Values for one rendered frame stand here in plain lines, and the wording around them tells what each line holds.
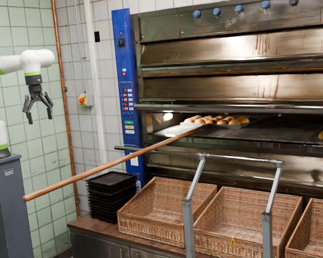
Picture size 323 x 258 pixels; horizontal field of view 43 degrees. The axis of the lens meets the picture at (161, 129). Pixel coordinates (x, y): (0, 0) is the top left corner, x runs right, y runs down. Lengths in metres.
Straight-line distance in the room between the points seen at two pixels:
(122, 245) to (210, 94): 1.20
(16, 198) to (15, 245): 0.32
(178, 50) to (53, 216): 1.86
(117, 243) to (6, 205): 0.79
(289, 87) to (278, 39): 0.30
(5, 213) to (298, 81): 2.04
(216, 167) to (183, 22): 1.04
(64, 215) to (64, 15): 1.77
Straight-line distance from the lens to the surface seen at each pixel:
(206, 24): 2.84
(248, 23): 2.71
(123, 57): 3.20
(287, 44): 2.60
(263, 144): 2.73
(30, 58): 2.39
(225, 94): 2.77
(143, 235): 2.83
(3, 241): 3.01
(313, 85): 2.58
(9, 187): 2.90
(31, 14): 3.61
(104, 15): 3.36
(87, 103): 3.47
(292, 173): 2.71
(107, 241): 3.02
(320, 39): 2.56
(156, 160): 3.18
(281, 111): 2.49
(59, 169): 3.78
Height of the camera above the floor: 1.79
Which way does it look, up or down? 10 degrees down
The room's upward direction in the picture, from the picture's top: 4 degrees counter-clockwise
